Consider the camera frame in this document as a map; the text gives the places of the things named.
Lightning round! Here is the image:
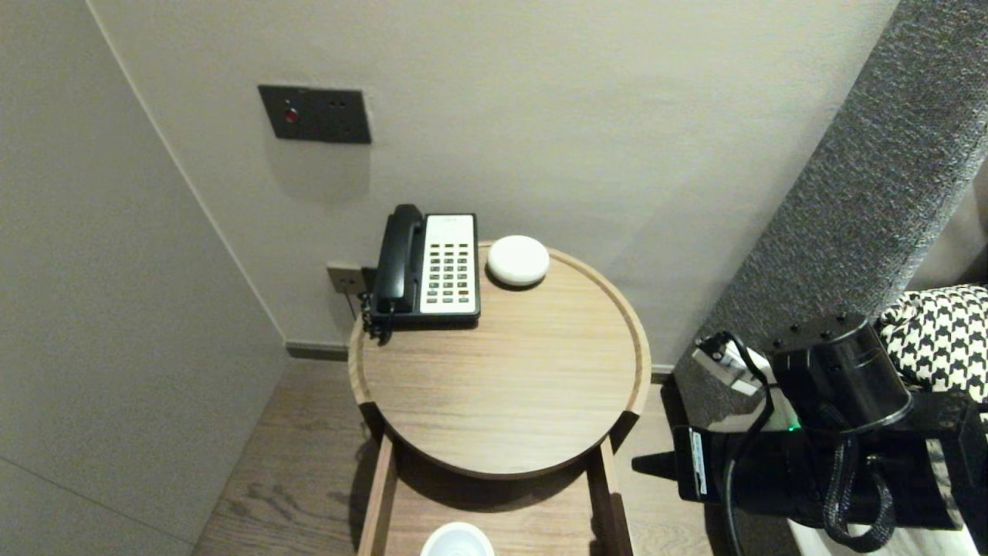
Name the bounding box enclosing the grey fabric headboard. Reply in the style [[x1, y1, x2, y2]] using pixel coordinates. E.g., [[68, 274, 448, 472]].
[[673, 0, 988, 433]]

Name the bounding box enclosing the black white houndstooth pillow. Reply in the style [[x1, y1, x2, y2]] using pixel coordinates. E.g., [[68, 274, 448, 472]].
[[878, 284, 988, 404]]

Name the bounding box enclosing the plain white pillow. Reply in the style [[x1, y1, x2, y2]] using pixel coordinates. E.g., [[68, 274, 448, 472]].
[[903, 151, 988, 293]]

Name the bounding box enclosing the round wooden bedside table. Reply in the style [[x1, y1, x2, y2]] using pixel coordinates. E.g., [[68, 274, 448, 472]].
[[348, 242, 651, 481]]

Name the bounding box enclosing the white bed sheet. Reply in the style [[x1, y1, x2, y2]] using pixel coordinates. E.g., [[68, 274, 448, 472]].
[[743, 349, 988, 556]]

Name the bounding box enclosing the beige wall socket plate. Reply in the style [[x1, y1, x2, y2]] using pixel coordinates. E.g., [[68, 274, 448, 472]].
[[327, 265, 365, 296]]

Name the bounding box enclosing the dark wall switch panel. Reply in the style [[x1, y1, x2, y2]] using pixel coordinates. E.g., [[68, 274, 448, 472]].
[[257, 85, 372, 145]]

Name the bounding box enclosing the white round puck speaker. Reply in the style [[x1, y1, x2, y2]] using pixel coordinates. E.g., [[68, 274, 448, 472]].
[[486, 235, 550, 290]]

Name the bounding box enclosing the black white desk telephone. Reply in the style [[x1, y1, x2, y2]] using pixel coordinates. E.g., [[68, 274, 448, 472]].
[[369, 213, 481, 325]]

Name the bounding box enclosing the white round lidded jar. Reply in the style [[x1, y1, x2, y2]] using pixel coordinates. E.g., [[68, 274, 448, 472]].
[[420, 522, 496, 556]]

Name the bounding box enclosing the black telephone handset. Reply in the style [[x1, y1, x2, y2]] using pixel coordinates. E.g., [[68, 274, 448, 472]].
[[373, 204, 425, 314]]

